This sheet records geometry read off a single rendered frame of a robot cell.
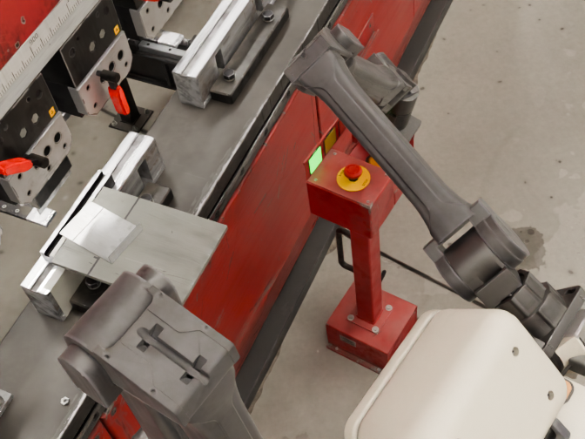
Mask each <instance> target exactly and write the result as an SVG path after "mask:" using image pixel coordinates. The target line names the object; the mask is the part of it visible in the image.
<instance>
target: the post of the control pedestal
mask: <svg viewBox="0 0 585 439"><path fill-rule="evenodd" d="M350 236H351V246H352V256H353V276H354V285H355V295H356V306H357V315H358V316H359V317H360V318H363V319H364V320H367V321H370V322H371V323H375V321H376V320H377V318H378V316H379V315H380V313H381V311H382V292H381V271H380V229H379V230H378V232H377V233H376V234H375V235H374V237H373V238H372V239H368V238H367V237H365V236H362V235H360V234H358V233H355V232H353V231H351V230H350Z"/></svg>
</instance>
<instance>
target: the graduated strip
mask: <svg viewBox="0 0 585 439"><path fill-rule="evenodd" d="M81 1H82V0H62V1H61V2H60V3H59V5H58V6H57V7H56V8H55V9H54V10H53V11H52V12H51V13H50V15H49V16H48V17H47V18H46V19H45V20H44V22H43V23H42V24H41V25H40V26H39V27H38V29H37V30H36V31H35V32H34V33H33V35H32V36H31V37H30V38H29V39H28V41H27V42H26V43H25V44H24V45H23V47H22V48H21V49H20V50H19V51H18V52H17V54H16V55H15V56H14V57H13V58H12V59H11V60H10V61H9V63H7V65H6V66H5V67H4V68H3V69H2V71H1V72H0V97H2V95H3V94H4V93H5V92H6V91H7V90H8V88H9V87H10V86H11V85H12V83H13V82H14V81H15V80H16V79H17V77H18V76H19V75H20V74H21V73H22V71H23V70H24V69H25V68H26V66H27V65H28V64H29V63H30V61H31V60H32V59H33V58H34V57H35V56H36V54H38V52H39V51H40V50H41V49H42V48H43V47H44V45H45V44H46V43H47V42H48V41H49V39H50V38H51V37H52V36H53V34H54V33H55V32H56V31H57V29H58V28H59V27H60V26H61V25H62V24H63V22H64V21H65V20H66V19H67V17H68V16H69V15H70V14H71V13H72V11H74V10H75V9H76V7H77V6H78V5H79V4H80V3H81Z"/></svg>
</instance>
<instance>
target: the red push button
mask: <svg viewBox="0 0 585 439"><path fill-rule="evenodd" d="M361 174H362V168H361V167H360V166H359V165H357V164H349V165H347V166H346V167H345V169H344V175H345V176H346V177H347V178H348V179H349V180H350V181H352V182H355V181H357V180H358V179H359V177H360V176H361Z"/></svg>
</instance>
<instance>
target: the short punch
mask: <svg viewBox="0 0 585 439"><path fill-rule="evenodd" d="M71 167H72V165H71V162H70V160H69V158H68V156H66V157H65V159H64V160H63V162H62V163H61V164H60V166H59V167H58V168H57V169H56V171H55V172H54V173H53V174H52V176H51V177H50V179H49V180H48V181H47V183H46V184H45V185H44V187H43V188H42V190H41V191H40V192H39V194H38V195H37V196H36V198H34V200H33V201H32V202H31V203H30V205H31V206H32V207H35V208H36V209H37V211H38V213H39V214H40V215H41V214H42V212H43V211H44V209H45V208H46V207H47V205H49V204H50V202H51V200H52V199H53V198H54V196H55V195H56V194H57V192H58V191H59V189H60V188H61V186H62V185H63V184H64V182H65V181H66V180H67V179H68V178H69V176H70V175H71Z"/></svg>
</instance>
